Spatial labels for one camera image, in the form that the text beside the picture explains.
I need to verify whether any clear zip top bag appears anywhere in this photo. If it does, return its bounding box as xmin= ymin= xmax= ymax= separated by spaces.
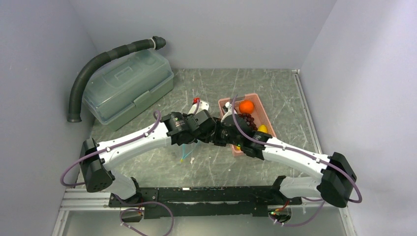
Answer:
xmin=180 ymin=141 xmax=200 ymax=163

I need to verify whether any orange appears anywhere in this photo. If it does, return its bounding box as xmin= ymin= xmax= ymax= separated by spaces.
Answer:
xmin=238 ymin=100 xmax=255 ymax=114

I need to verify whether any pink plastic basket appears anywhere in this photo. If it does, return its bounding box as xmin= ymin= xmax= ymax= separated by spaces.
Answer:
xmin=218 ymin=93 xmax=277 ymax=157

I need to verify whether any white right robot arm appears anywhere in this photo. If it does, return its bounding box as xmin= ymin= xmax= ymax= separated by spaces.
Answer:
xmin=213 ymin=116 xmax=362 ymax=208

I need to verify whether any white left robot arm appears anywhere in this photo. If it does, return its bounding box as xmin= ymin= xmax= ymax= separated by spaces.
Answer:
xmin=81 ymin=110 xmax=217 ymax=207

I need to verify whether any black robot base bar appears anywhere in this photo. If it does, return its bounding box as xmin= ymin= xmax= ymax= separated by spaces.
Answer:
xmin=108 ymin=186 xmax=286 ymax=219

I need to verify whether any dark red grape bunch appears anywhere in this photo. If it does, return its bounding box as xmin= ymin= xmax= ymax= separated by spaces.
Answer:
xmin=237 ymin=113 xmax=258 ymax=133

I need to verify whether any translucent green storage box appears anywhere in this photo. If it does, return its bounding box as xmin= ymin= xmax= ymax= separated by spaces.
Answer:
xmin=83 ymin=49 xmax=174 ymax=131

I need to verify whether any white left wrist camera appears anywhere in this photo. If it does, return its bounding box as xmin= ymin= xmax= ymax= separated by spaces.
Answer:
xmin=188 ymin=97 xmax=209 ymax=114

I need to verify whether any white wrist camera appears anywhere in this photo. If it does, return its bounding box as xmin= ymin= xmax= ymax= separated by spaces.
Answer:
xmin=188 ymin=97 xmax=209 ymax=114
xmin=221 ymin=101 xmax=237 ymax=123

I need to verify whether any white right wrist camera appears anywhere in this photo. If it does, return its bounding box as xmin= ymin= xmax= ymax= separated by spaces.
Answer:
xmin=221 ymin=101 xmax=237 ymax=123

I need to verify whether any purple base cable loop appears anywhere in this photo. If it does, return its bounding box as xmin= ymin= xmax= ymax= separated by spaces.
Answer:
xmin=119 ymin=201 xmax=174 ymax=236

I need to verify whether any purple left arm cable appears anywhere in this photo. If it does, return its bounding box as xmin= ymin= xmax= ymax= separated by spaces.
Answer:
xmin=60 ymin=99 xmax=201 ymax=188

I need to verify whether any black corrugated hose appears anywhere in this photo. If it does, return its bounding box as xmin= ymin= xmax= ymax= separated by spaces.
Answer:
xmin=67 ymin=36 xmax=166 ymax=123

